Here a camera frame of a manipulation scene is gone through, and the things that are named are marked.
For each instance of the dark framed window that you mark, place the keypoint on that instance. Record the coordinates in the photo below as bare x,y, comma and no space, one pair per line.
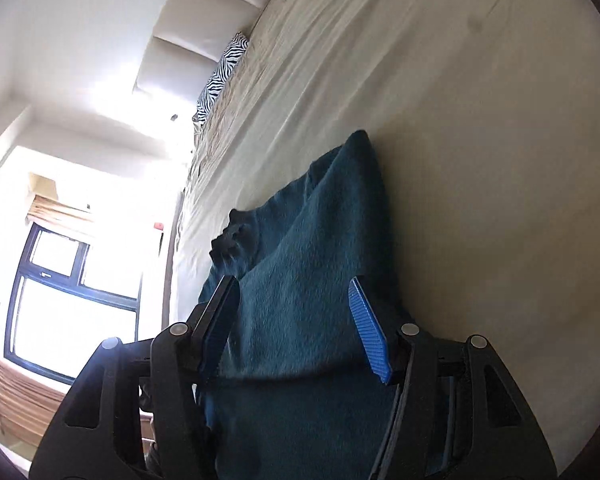
70,330

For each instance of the beige padded headboard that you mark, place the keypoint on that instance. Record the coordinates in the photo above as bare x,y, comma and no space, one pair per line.
190,40

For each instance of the beige curtain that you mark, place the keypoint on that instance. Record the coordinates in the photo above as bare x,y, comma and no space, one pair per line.
25,405
60,210

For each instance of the small red object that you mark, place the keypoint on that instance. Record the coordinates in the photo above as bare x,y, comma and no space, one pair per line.
158,226

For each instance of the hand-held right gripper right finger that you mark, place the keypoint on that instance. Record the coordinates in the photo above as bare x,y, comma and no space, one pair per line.
371,332

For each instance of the bed with beige sheet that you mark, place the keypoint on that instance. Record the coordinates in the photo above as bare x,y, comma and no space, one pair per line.
480,160

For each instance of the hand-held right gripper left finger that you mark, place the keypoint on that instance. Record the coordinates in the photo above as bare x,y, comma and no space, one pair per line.
216,332

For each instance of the dark teal knitted sweater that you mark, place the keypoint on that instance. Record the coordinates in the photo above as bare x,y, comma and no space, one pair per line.
300,285

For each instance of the zebra print pillow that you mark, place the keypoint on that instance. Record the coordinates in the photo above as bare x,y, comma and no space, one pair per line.
221,75

